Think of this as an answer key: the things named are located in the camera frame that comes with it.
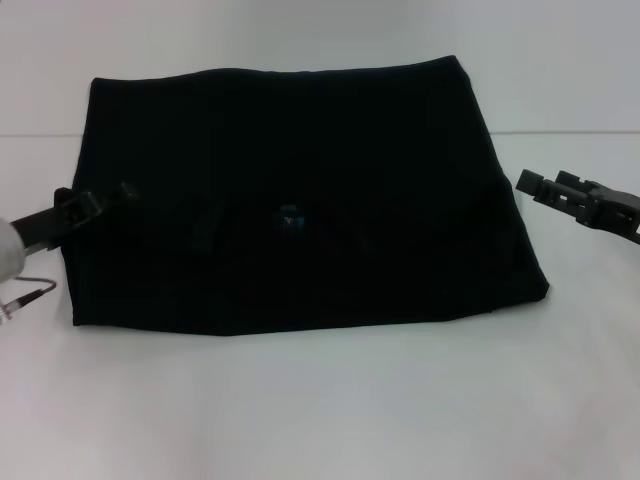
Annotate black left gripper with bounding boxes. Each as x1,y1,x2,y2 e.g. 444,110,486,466
10,180,141,254

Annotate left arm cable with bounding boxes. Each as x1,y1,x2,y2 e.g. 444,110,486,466
0,277,58,324

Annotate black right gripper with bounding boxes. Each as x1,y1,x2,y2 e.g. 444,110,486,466
514,168,640,247

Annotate black shirt with FREE print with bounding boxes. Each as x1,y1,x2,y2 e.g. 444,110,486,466
58,54,552,338

